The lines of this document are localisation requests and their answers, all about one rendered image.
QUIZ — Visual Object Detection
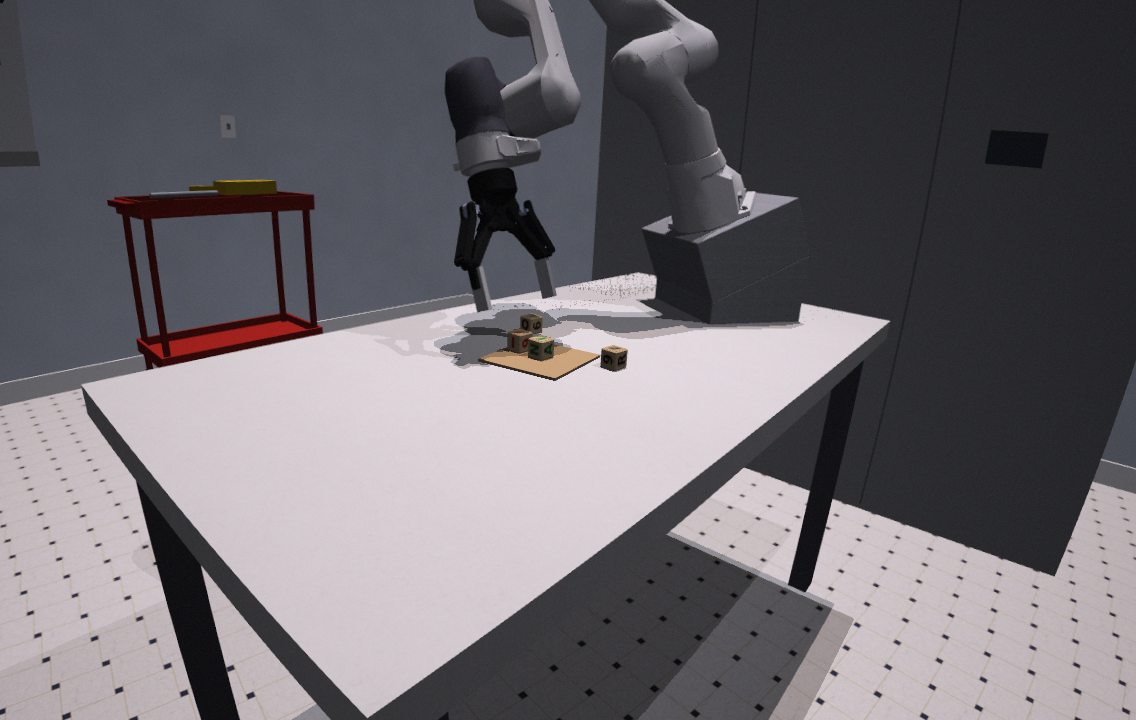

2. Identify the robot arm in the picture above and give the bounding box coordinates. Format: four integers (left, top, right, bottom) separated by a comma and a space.
445, 0, 757, 233

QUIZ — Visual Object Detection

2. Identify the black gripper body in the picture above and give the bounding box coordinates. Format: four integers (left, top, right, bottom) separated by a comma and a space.
467, 168, 520, 232

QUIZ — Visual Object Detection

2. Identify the brown letter block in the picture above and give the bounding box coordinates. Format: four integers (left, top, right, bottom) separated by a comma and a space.
507, 329, 533, 353
520, 313, 543, 334
528, 335, 554, 360
600, 345, 628, 371

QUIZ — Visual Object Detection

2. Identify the tan square mat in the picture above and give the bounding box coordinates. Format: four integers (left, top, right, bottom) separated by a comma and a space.
478, 345, 600, 380

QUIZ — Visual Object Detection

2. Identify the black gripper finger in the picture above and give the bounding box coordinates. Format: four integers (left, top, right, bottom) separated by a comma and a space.
507, 200, 557, 299
454, 202, 504, 312

